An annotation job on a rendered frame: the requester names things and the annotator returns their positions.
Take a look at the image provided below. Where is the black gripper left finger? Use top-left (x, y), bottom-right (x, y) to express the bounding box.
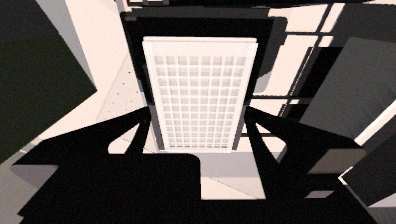
top-left (28, 106), bottom-right (151, 153)

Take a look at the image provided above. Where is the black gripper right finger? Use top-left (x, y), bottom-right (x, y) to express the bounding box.
top-left (244, 106), bottom-right (366, 198)

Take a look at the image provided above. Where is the white well plate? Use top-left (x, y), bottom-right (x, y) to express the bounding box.
top-left (142, 36), bottom-right (258, 153)

